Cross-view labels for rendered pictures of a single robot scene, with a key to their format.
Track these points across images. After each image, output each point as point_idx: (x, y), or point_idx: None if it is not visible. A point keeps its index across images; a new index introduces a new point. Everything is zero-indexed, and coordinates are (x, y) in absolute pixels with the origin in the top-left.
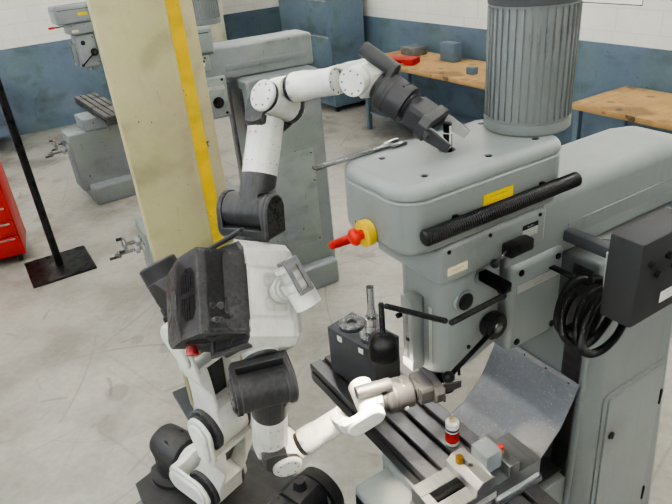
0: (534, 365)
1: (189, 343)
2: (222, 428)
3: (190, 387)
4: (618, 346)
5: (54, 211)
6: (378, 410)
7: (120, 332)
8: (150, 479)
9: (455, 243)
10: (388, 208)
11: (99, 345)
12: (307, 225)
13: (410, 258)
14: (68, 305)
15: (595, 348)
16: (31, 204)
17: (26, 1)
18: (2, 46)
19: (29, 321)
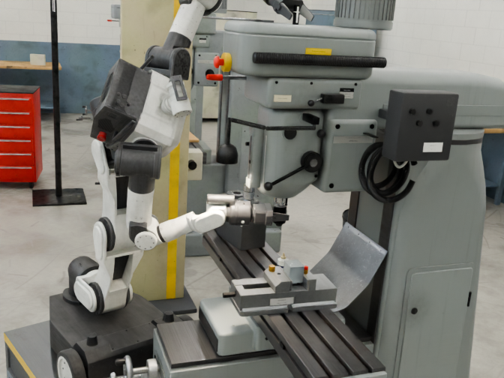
0: (362, 241)
1: (100, 127)
2: (115, 232)
3: (103, 197)
4: (422, 225)
5: (70, 163)
6: (219, 212)
7: (86, 246)
8: (61, 296)
9: (283, 79)
10: (238, 38)
11: (66, 250)
12: (261, 193)
13: (256, 93)
14: (54, 222)
15: (385, 196)
16: (54, 156)
17: (101, 10)
18: (73, 40)
19: (20, 225)
